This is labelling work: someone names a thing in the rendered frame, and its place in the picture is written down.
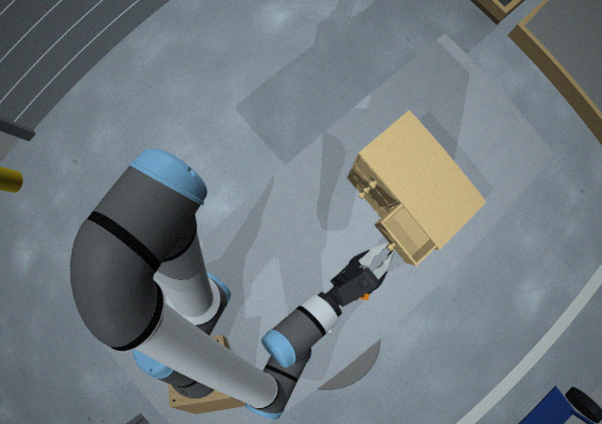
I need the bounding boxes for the tan wooden chest of drawers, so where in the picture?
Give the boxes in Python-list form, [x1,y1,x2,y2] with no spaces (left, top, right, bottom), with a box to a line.
[347,111,485,250]

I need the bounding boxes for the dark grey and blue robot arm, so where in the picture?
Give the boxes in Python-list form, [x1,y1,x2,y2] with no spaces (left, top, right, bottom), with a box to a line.
[71,149,339,420]

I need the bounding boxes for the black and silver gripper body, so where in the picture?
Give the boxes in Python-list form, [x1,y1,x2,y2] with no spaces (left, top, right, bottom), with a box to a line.
[318,266,363,317]

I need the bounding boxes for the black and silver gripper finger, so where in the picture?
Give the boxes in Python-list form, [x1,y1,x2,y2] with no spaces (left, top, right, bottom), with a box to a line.
[345,243,389,270]
[368,249,395,294]

